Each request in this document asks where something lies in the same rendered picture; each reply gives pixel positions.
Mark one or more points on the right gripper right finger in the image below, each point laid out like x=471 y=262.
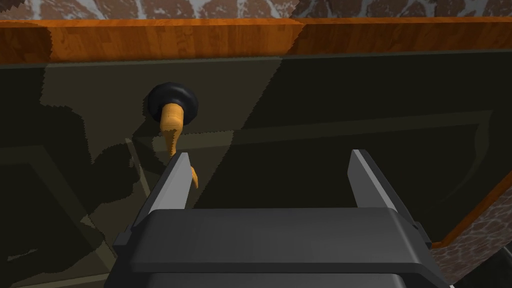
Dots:
x=370 y=184

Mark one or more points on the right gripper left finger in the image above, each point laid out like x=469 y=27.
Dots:
x=176 y=188

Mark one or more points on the dark olive door leaf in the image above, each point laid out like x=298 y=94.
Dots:
x=320 y=132

